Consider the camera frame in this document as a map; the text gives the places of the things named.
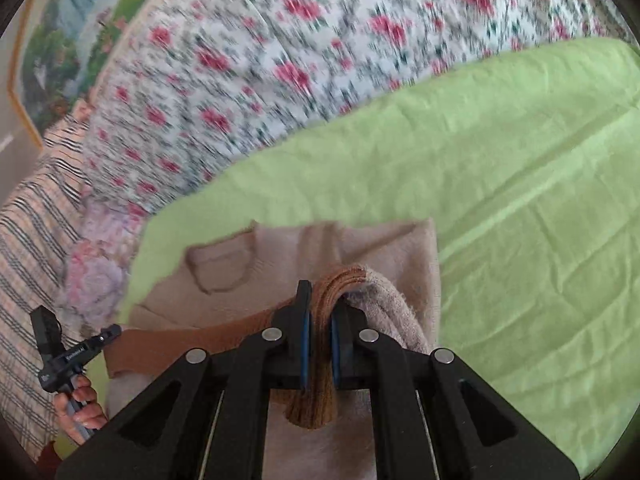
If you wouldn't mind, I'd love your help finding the pastel floral pillow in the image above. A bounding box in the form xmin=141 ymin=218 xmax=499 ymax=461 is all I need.
xmin=56 ymin=200 xmax=149 ymax=336

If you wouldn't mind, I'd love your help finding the beige knit sweater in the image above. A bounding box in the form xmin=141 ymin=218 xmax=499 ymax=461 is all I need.
xmin=106 ymin=220 xmax=440 ymax=479

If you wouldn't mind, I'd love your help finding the red rose floral quilt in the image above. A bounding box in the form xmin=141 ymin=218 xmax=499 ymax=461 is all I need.
xmin=85 ymin=0 xmax=632 ymax=214

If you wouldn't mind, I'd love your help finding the plaid bed sheet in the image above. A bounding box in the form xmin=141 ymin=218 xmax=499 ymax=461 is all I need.
xmin=1 ymin=115 xmax=87 ymax=460

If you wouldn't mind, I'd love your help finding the framed landscape painting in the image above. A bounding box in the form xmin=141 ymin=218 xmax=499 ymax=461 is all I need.
xmin=6 ymin=0 xmax=148 ymax=148

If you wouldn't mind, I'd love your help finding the light green bed sheet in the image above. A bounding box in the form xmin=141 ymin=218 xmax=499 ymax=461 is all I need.
xmin=122 ymin=38 xmax=639 ymax=476

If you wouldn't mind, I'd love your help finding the black camera box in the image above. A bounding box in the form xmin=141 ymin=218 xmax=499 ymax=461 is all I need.
xmin=29 ymin=306 xmax=65 ymax=364

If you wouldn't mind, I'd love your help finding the person's left hand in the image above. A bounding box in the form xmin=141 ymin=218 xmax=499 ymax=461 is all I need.
xmin=53 ymin=375 xmax=108 ymax=445

